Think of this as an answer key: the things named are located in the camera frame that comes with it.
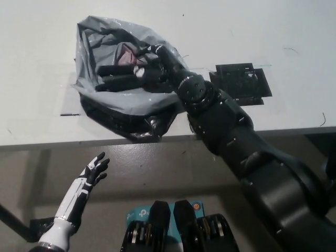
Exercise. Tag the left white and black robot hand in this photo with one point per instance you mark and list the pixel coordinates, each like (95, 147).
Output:
(88, 181)

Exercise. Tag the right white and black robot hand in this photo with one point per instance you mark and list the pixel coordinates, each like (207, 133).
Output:
(168, 63)

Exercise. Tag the grey and black plastic bag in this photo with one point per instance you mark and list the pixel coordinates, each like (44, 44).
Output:
(126, 103)

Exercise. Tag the pink crumpled item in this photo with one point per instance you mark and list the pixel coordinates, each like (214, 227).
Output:
(128, 56)

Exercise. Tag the teal router box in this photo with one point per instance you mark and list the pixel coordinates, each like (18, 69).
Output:
(137, 214)

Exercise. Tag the black table leg bar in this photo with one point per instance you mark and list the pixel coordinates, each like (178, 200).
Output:
(11, 215)

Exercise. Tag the black robot legs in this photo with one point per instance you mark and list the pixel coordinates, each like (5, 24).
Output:
(183, 225)

